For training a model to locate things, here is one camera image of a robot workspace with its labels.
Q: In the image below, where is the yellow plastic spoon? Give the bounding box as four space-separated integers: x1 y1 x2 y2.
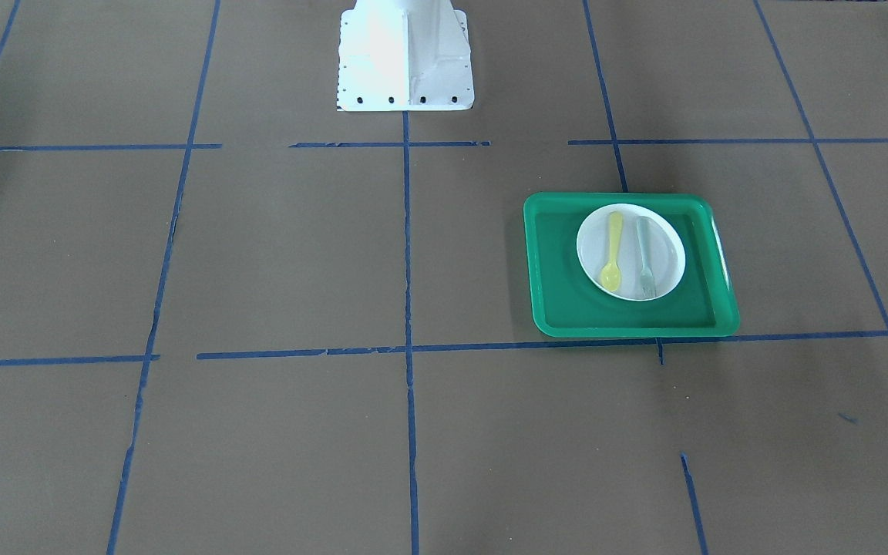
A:
599 211 624 294

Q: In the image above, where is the green plastic tray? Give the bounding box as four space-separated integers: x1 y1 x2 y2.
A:
523 192 741 338

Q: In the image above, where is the white round plate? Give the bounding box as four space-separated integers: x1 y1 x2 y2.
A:
577 203 686 302

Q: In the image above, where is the grey plastic fork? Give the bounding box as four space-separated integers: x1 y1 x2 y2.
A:
637 217 657 300

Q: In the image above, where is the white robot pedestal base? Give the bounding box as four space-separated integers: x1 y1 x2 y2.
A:
336 1 476 112

